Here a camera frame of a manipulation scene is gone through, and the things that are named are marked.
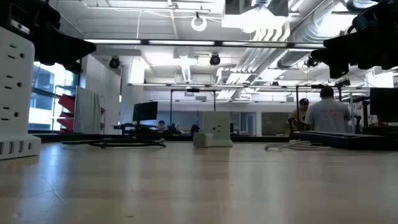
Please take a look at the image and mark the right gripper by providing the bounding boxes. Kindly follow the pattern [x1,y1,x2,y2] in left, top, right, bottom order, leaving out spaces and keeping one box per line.
[310,30,398,79]

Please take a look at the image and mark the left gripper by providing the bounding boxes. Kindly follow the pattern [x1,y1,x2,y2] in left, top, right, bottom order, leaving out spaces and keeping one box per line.
[33,21,97,75]

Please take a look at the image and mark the black USB cable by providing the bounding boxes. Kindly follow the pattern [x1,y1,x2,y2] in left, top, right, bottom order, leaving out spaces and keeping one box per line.
[61,138,167,149]

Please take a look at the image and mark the red storage bins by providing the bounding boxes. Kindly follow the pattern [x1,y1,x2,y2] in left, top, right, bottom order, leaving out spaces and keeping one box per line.
[57,94,106,133]

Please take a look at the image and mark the black monitor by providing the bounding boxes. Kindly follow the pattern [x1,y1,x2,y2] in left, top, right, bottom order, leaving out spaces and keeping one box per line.
[369,87,398,124]
[132,101,159,123]

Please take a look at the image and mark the white charger adapter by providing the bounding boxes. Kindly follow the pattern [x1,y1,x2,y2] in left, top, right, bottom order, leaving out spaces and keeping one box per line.
[0,26,42,161]

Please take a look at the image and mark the green white cube power strip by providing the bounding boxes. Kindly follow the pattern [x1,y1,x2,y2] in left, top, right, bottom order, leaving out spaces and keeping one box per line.
[192,111,234,148]

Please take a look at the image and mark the thin white charging cable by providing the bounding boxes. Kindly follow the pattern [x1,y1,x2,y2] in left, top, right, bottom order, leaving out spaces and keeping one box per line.
[264,139,332,152]

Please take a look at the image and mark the black stand frame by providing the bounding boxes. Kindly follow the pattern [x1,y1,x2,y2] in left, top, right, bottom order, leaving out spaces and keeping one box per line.
[169,88,217,127]

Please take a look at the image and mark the hanging white cable coil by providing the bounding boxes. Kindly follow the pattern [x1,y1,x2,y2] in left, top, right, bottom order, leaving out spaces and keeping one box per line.
[190,12,208,32]

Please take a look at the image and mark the black aluminium table frame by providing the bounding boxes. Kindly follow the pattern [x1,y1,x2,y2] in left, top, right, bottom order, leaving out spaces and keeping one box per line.
[30,133,295,144]

